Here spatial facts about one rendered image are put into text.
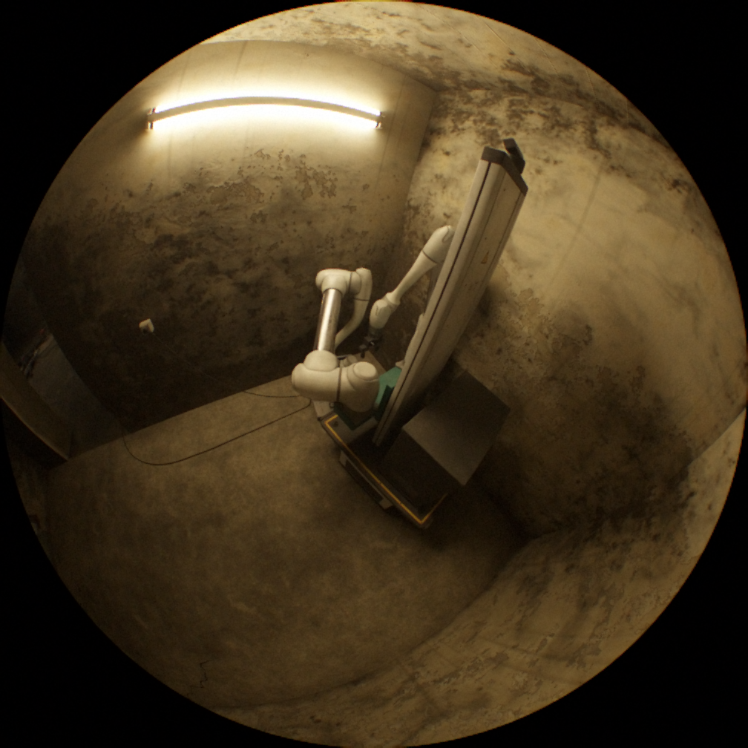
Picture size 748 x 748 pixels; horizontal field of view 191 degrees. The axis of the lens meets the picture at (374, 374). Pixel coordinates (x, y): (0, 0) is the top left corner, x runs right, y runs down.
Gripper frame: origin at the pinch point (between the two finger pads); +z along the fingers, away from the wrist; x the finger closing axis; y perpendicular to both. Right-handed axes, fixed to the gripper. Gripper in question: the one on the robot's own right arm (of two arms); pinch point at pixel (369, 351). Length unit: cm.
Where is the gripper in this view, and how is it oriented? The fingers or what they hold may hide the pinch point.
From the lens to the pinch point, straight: 150.4
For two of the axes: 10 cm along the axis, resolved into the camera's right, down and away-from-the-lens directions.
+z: -1.9, 6.6, 7.3
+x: 7.1, -4.2, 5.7
